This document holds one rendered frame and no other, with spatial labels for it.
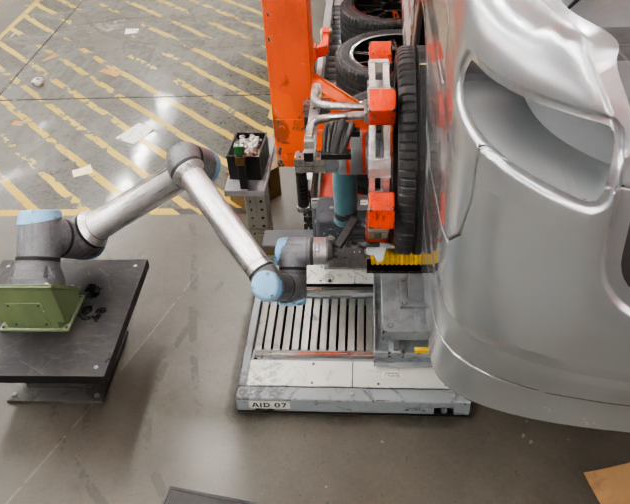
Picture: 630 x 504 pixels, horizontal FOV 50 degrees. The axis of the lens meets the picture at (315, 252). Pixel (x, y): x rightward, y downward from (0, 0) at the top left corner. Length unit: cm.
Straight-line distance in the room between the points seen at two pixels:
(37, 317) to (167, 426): 60
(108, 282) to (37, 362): 42
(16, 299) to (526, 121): 185
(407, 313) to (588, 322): 136
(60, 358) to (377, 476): 114
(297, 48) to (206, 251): 114
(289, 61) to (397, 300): 97
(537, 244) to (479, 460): 138
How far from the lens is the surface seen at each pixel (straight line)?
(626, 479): 250
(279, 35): 253
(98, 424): 265
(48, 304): 251
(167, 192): 244
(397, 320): 250
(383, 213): 191
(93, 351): 247
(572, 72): 104
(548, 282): 119
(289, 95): 262
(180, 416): 258
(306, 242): 214
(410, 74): 199
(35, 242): 253
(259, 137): 292
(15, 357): 256
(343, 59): 371
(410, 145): 190
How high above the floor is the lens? 201
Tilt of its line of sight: 40 degrees down
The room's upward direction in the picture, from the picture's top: 4 degrees counter-clockwise
